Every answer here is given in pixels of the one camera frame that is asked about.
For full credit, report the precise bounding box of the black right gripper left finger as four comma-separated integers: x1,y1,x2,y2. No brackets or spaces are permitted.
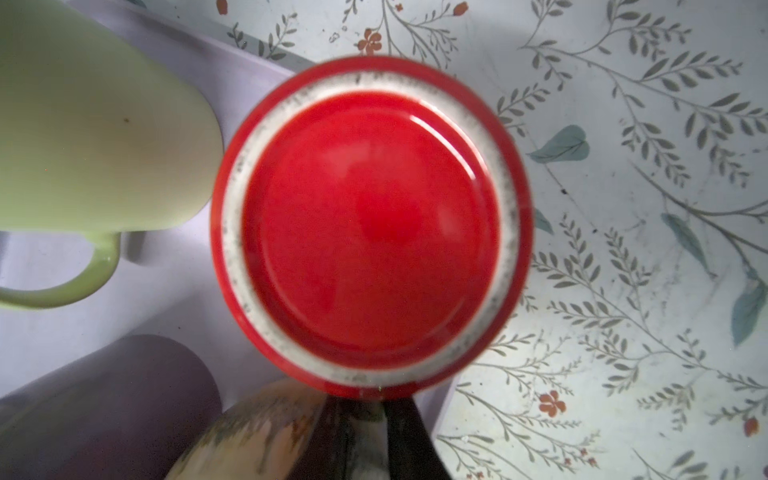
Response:
287,396,354,480

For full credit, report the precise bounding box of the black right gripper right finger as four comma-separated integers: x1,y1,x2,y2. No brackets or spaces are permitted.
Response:
383,398,451,480

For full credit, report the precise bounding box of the red mug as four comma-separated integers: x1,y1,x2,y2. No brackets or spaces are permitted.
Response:
210,57,534,400

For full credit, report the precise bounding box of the light green mug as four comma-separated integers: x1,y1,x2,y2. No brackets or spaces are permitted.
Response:
1,1,224,310

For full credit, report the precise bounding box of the purple mug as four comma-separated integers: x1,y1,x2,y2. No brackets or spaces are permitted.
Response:
1,335,222,479

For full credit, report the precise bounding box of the beige ceramic teapot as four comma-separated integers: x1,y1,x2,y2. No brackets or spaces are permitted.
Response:
166,378,327,479

